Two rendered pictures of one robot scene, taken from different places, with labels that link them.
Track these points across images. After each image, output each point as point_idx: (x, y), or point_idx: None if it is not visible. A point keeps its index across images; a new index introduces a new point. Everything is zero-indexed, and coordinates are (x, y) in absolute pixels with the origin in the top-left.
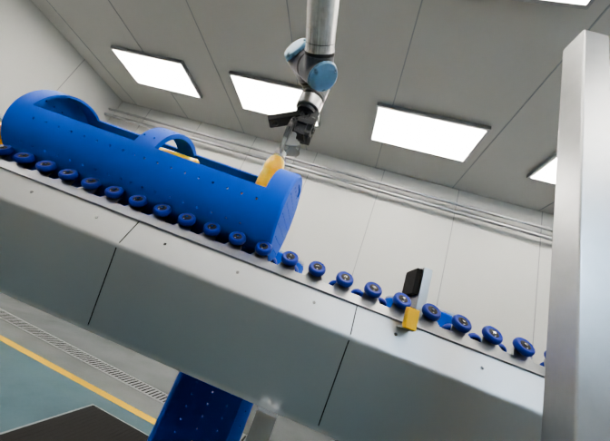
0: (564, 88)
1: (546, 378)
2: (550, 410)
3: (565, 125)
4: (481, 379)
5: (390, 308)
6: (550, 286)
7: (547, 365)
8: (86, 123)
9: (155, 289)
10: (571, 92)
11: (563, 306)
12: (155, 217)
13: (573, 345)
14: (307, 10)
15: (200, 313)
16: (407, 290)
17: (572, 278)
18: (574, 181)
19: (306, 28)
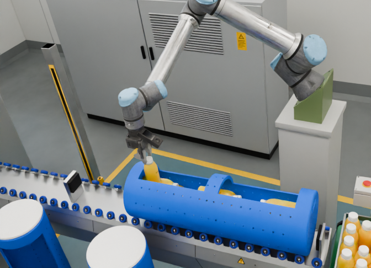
0: (59, 72)
1: (90, 164)
2: (93, 168)
3: (67, 91)
4: None
5: (100, 186)
6: (83, 144)
7: (90, 161)
8: (265, 188)
9: None
10: (63, 75)
11: (88, 146)
12: None
13: (92, 152)
14: (168, 78)
15: None
16: (77, 186)
17: (86, 139)
18: (77, 112)
19: (164, 84)
